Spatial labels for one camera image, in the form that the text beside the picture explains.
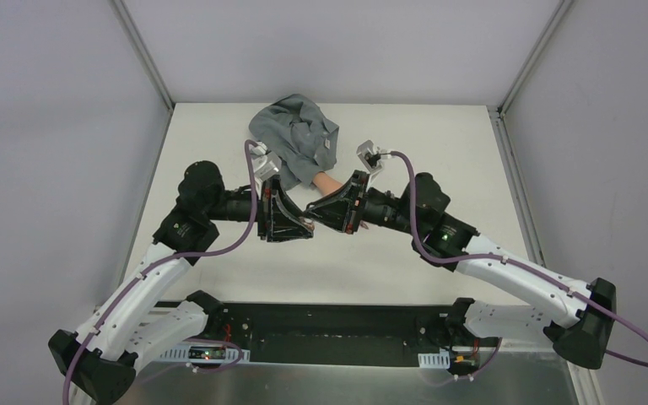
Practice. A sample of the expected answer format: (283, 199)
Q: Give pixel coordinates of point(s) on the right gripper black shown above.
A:
(357, 202)

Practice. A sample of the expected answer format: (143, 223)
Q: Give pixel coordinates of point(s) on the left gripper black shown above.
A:
(266, 210)

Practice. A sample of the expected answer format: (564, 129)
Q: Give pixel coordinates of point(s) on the glitter nail polish bottle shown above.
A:
(310, 224)

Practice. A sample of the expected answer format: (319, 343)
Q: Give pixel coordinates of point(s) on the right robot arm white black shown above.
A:
(576, 315)

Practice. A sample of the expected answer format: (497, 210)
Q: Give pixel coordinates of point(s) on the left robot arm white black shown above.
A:
(102, 358)

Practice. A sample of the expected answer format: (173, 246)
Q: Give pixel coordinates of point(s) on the mannequin hand with painted nails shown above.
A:
(325, 183)

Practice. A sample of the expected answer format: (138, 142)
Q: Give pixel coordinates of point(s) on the grey shirt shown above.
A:
(298, 132)

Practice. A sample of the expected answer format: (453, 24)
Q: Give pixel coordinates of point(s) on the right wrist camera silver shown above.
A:
(372, 157)

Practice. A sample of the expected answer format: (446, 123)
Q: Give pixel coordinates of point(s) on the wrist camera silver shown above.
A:
(372, 157)
(266, 163)

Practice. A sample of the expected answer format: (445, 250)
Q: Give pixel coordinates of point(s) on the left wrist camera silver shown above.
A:
(266, 163)

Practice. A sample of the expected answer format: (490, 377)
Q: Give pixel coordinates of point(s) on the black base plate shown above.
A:
(360, 335)

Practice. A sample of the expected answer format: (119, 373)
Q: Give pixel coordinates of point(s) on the left aluminium frame post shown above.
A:
(142, 52)

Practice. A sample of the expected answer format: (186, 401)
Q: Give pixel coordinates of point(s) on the aluminium frame post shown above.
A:
(539, 47)
(142, 52)

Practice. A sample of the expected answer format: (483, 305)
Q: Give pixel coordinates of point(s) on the right aluminium frame post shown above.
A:
(539, 47)

